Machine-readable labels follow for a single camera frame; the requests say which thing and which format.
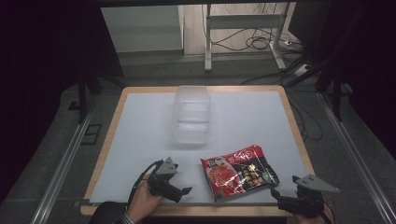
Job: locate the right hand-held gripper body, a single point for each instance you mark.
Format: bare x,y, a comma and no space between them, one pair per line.
306,199

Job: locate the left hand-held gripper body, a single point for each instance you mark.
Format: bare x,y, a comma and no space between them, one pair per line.
162,185

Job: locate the red and black snack packet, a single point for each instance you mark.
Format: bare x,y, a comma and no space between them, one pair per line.
239,172

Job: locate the clear plastic container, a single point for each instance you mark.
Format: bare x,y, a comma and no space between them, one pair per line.
191,115

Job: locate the person's left hand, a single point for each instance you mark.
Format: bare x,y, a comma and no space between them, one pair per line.
143,202

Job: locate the person's right hand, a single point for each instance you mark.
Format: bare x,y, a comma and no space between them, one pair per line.
323,217

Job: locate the white table mat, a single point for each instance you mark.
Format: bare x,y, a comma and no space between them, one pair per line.
140,130

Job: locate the black metal stand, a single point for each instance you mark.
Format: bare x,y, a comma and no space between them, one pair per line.
83,96
336,93

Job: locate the white power strip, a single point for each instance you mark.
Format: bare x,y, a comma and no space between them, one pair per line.
302,70

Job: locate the grey cabinet panel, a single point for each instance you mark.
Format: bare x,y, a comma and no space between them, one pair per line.
141,29

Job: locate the aluminium floor rail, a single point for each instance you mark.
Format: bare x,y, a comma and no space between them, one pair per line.
62,165
358,155

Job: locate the white metal desk frame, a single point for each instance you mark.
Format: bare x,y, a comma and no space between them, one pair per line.
246,21

